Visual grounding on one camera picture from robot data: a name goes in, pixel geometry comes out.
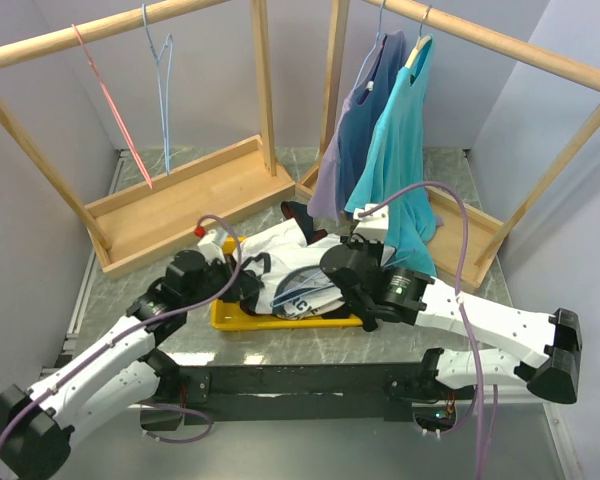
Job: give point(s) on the wooden clothes rack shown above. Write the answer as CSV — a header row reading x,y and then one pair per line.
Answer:
x,y
469,240
140,224

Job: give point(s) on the pink wire hanger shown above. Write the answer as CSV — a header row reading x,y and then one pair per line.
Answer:
x,y
124,131

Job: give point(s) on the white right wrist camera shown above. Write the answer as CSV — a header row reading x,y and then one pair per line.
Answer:
x,y
373,227

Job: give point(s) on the light blue wire hanger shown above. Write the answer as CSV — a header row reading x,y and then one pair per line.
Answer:
x,y
163,64

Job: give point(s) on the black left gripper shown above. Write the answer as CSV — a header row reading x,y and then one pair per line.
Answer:
x,y
244,286

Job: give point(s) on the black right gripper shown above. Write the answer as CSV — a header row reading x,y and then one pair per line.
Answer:
x,y
356,240

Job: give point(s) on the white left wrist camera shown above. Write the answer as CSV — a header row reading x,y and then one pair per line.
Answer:
x,y
210,243

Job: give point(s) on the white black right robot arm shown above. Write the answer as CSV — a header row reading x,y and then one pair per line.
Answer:
x,y
539,351

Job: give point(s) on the purple blue t-shirt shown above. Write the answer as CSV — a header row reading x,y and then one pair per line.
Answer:
x,y
345,157

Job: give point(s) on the right wooden clothes rack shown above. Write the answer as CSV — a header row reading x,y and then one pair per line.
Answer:
x,y
469,240

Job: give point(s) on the turquoise t-shirt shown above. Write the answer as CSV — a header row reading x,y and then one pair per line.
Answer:
x,y
395,161

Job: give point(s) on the wooden hanger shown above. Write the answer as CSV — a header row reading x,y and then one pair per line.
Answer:
x,y
421,42

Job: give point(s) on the yellow plastic tray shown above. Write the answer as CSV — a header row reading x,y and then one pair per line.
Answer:
x,y
229,317

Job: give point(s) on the white navy-trimmed tank top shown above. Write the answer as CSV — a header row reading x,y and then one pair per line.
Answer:
x,y
276,256

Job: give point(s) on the blue hanger holding purple shirt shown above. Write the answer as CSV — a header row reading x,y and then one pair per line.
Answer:
x,y
377,41

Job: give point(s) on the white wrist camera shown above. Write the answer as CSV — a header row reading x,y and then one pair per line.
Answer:
x,y
373,227
210,243

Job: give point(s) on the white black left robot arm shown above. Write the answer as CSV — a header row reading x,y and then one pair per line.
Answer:
x,y
40,425

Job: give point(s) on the left wooden clothes rack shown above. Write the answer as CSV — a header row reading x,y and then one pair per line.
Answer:
x,y
140,224

